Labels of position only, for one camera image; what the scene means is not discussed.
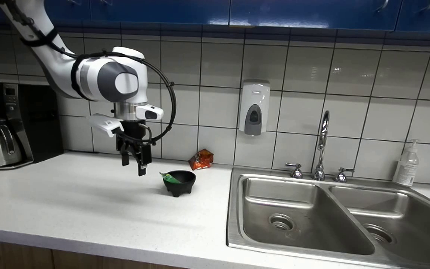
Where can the wooden drawer front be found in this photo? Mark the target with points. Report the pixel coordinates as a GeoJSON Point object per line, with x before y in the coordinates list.
{"type": "Point", "coordinates": [11, 254]}

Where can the stainless steel double sink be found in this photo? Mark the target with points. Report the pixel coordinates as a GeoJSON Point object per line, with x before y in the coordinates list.
{"type": "Point", "coordinates": [324, 218]}

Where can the white wall soap dispenser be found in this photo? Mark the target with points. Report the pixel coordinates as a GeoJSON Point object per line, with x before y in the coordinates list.
{"type": "Point", "coordinates": [254, 106]}

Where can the black steel coffee maker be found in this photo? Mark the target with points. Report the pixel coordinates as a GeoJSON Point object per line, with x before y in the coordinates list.
{"type": "Point", "coordinates": [36, 124]}

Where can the green packet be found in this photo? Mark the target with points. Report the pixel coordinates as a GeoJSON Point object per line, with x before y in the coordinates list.
{"type": "Point", "coordinates": [169, 177]}

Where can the orange snack packet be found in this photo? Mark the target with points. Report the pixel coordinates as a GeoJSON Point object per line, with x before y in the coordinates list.
{"type": "Point", "coordinates": [200, 159]}

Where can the chrome sink faucet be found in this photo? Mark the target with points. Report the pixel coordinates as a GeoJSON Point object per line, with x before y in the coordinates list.
{"type": "Point", "coordinates": [323, 135]}

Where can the clear soap pump bottle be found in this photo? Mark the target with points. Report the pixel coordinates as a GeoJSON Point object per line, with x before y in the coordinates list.
{"type": "Point", "coordinates": [407, 166]}

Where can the black bowl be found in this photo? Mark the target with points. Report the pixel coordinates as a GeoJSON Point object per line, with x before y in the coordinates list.
{"type": "Point", "coordinates": [181, 186]}

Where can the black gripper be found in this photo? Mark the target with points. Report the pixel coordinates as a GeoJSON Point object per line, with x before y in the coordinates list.
{"type": "Point", "coordinates": [135, 136]}

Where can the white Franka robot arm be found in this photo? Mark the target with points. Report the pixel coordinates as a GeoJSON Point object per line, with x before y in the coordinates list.
{"type": "Point", "coordinates": [96, 75]}

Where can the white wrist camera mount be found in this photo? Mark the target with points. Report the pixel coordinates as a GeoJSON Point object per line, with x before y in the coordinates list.
{"type": "Point", "coordinates": [150, 112]}

